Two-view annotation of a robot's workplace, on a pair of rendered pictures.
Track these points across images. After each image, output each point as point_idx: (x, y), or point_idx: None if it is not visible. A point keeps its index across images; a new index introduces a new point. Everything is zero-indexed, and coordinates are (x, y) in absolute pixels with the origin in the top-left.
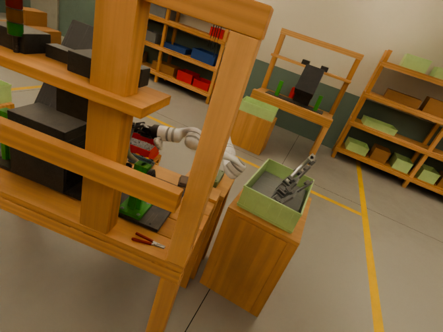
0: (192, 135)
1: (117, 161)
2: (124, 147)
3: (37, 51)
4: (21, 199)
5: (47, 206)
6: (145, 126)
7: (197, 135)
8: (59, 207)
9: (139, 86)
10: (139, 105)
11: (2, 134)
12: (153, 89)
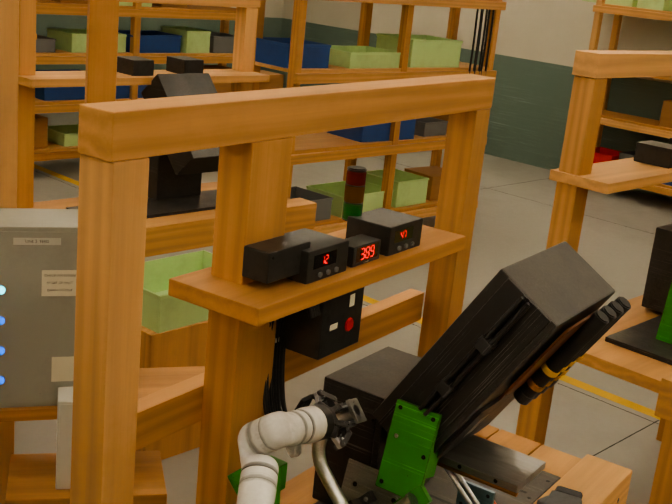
0: (255, 419)
1: (206, 389)
2: (220, 374)
3: None
4: (302, 472)
5: (282, 490)
6: (315, 398)
7: (254, 423)
8: (280, 500)
9: (242, 273)
10: (183, 278)
11: None
12: (280, 300)
